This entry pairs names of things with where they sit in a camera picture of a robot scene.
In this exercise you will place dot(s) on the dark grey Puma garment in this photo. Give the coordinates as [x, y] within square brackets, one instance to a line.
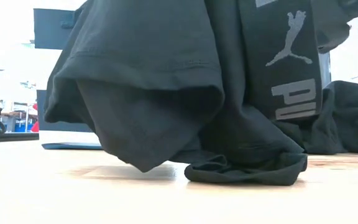
[151, 77]

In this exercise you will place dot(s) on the navy white striped fabric bin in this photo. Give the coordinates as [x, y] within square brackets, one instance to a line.
[51, 31]

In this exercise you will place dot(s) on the red storage bin row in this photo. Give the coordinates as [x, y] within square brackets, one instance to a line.
[35, 126]

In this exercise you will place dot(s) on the blue storage box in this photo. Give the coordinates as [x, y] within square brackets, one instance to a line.
[23, 127]

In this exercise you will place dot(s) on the wooden desk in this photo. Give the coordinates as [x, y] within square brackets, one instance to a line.
[11, 115]

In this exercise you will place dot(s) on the black aluminium table frame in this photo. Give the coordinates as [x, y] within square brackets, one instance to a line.
[8, 137]

